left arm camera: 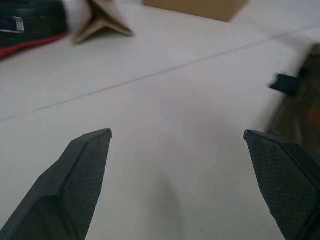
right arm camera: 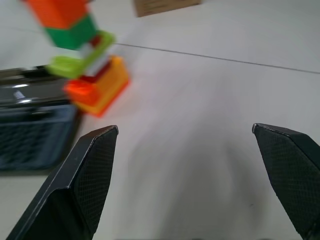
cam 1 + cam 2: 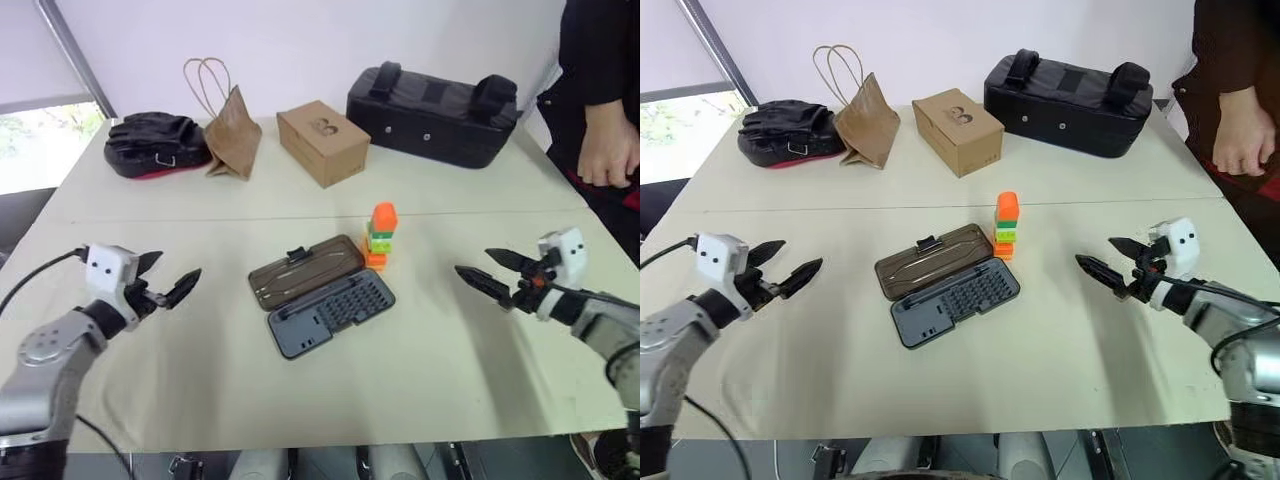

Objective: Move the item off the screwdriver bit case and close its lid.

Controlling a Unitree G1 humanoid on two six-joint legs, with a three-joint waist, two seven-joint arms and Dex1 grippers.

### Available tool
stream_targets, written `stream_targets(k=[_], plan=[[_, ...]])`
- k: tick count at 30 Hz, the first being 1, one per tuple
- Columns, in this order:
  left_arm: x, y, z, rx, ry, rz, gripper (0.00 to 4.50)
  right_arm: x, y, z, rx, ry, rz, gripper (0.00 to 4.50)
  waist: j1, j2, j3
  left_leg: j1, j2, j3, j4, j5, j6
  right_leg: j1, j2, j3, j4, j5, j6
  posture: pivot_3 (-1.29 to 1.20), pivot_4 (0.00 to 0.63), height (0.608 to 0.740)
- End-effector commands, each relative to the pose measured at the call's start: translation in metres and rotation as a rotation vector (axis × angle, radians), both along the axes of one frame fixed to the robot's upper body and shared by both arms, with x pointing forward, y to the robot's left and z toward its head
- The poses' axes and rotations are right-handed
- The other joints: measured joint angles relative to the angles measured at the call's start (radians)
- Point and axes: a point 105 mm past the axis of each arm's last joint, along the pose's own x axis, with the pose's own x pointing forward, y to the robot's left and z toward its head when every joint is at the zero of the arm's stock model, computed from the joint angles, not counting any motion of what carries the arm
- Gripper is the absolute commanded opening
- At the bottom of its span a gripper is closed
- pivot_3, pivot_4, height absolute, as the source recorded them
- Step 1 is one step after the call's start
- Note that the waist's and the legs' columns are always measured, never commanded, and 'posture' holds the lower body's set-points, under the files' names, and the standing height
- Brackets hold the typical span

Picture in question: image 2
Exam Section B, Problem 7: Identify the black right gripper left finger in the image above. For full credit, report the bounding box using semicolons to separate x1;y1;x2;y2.
0;125;119;240

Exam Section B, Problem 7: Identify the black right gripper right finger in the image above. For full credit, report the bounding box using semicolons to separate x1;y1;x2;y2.
252;122;320;240

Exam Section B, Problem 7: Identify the colourful toy block tower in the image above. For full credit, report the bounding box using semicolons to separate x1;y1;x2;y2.
20;0;130;118

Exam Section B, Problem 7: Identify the dark blue plastic basket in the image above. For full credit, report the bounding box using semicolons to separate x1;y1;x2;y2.
0;65;81;172

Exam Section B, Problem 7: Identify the brown cardboard box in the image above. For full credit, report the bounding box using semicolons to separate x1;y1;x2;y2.
132;0;202;18

